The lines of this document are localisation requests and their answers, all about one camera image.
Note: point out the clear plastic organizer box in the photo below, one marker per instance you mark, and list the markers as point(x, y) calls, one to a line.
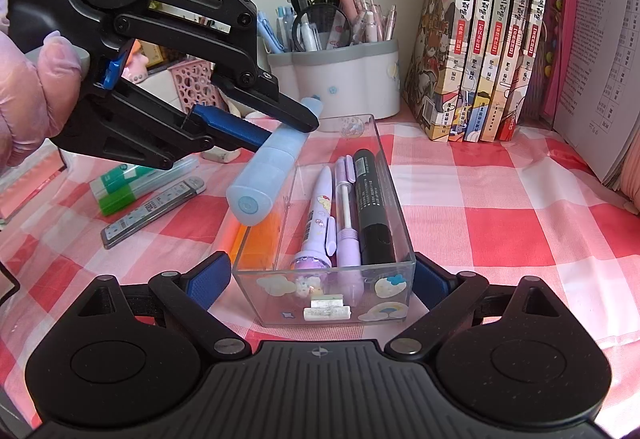
point(280, 289)

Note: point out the slim purple pen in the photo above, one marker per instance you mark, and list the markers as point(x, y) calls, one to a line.
point(348, 239)

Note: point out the brown spine comic book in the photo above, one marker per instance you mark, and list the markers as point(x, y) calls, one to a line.
point(514, 44)

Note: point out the black marker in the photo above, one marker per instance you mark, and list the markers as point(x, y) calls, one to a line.
point(372, 219)

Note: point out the green cap highlighter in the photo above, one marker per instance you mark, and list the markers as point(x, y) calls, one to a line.
point(117, 204)

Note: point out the small white clip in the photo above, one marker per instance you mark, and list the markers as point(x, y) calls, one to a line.
point(325, 314)

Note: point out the pink spine comic book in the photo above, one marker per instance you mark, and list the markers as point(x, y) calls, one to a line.
point(440, 44)

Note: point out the grey eraser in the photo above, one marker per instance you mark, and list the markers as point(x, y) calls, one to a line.
point(222, 156)

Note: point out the pink abacus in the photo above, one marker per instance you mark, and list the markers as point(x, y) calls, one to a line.
point(560, 19)

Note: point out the person's left hand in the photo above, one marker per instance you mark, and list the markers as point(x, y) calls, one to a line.
point(35, 94)

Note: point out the pink perforated pen holder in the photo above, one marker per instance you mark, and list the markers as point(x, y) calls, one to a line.
point(192, 84)

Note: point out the bunch of blue pink pens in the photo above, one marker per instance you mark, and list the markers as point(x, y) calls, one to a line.
point(370, 24)

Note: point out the yellow spine comic book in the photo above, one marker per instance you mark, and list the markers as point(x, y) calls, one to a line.
point(498, 44)

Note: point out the pink lion figurine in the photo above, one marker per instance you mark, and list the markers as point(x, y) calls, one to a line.
point(136, 68)

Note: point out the white grey flower-shaped pen holder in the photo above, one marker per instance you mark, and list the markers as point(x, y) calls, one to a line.
point(345, 79)

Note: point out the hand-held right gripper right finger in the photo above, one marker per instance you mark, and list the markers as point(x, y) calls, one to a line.
point(430, 279)

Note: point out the stack of printed paper booklets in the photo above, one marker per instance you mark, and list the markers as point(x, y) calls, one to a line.
point(600, 44)

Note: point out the green white glue stick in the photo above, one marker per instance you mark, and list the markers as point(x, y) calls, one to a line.
point(120, 176)

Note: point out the pink notebook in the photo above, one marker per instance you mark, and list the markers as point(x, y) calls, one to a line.
point(25, 189)

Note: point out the pencil lead refill case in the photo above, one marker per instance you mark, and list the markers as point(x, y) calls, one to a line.
point(150, 214)

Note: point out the pink pencil case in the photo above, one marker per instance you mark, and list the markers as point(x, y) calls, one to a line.
point(631, 179)

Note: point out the black magnifying glass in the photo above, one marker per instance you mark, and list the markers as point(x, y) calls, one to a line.
point(325, 26)

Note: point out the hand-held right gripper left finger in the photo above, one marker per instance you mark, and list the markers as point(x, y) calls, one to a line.
point(205, 279)

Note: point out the blue spine comic book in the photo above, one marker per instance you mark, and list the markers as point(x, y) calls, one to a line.
point(480, 44)

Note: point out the beige spine comic book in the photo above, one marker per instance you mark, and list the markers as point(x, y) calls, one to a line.
point(529, 44)

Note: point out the red white checked tablecloth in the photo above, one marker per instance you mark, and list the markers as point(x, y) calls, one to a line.
point(475, 229)

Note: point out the orange cap highlighter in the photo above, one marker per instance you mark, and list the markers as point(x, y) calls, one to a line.
point(267, 239)

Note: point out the light blue chunky marker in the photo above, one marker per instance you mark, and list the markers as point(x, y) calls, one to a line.
point(260, 184)

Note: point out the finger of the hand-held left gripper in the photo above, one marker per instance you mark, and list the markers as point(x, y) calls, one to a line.
point(235, 131)
point(295, 114)

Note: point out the purple cartoon print pen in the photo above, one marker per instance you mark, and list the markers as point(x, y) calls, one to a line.
point(317, 209)

